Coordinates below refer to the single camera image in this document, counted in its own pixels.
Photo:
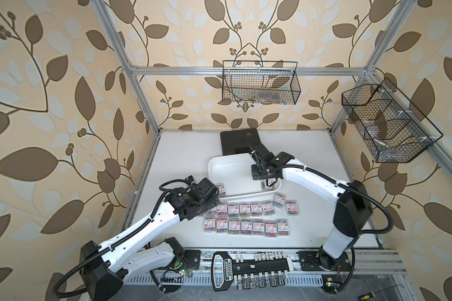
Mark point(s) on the black wire basket back wall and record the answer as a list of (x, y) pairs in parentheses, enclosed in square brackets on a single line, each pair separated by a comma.
[(260, 82)]

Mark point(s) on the black wire basket right wall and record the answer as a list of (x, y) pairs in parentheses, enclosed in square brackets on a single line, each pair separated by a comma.
[(394, 129)]

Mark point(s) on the white plastic storage tray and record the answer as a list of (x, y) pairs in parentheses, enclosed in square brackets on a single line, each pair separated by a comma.
[(234, 173)]

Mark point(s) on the paper clip box sixteenth removed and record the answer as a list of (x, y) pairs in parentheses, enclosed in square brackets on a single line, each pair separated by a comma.
[(209, 225)]

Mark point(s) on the paper clip box fourteenth removed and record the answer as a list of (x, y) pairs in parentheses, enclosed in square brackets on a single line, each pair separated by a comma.
[(270, 228)]

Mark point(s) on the paper clip box eleventh removed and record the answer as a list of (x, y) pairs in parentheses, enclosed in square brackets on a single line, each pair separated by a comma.
[(234, 226)]

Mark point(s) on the yellow handled screwdriver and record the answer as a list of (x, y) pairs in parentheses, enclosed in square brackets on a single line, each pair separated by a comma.
[(371, 295)]

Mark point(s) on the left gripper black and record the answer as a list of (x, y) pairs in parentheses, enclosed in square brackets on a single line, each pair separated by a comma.
[(211, 202)]

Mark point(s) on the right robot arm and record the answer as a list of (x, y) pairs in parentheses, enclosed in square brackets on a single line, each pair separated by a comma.
[(353, 206)]

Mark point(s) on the paper clip box thirteenth removed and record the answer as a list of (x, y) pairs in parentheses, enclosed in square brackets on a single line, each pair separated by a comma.
[(258, 227)]

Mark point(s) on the black wire basket wall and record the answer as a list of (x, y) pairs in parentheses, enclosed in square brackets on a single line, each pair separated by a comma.
[(394, 129), (260, 82)]

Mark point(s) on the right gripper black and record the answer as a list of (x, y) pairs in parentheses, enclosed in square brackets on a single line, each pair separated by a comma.
[(254, 173)]

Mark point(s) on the paper clip box twelfth removed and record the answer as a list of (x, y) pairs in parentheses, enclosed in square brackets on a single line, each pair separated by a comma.
[(246, 227)]

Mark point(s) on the paper clip box fifteenth removed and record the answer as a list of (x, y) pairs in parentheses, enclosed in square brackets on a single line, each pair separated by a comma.
[(283, 228)]

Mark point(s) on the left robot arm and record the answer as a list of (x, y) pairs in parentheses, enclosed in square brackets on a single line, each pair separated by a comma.
[(104, 267)]

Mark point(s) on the black socket set holder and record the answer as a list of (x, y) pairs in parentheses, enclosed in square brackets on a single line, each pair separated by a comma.
[(268, 269)]

